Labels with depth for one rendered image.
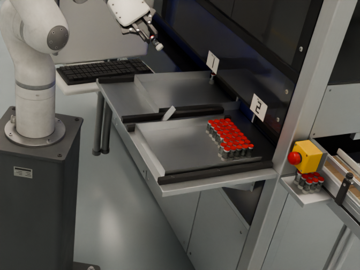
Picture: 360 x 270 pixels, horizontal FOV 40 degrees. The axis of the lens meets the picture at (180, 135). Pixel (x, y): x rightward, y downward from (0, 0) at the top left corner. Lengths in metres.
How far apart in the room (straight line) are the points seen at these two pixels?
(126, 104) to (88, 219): 0.94
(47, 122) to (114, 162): 1.42
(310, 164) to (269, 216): 0.31
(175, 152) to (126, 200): 1.17
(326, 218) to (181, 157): 0.65
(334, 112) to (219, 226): 0.71
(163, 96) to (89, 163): 1.17
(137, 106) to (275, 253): 0.74
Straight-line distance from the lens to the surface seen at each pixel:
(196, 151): 1.60
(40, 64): 1.50
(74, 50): 2.20
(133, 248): 2.46
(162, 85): 1.96
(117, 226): 2.56
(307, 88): 1.45
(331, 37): 1.40
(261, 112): 1.64
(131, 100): 1.83
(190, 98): 1.90
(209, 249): 2.12
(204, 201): 2.08
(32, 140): 1.60
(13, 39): 1.52
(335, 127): 1.61
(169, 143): 1.61
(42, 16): 1.38
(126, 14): 1.49
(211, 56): 1.91
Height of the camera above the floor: 1.78
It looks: 33 degrees down
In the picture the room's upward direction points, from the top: 11 degrees clockwise
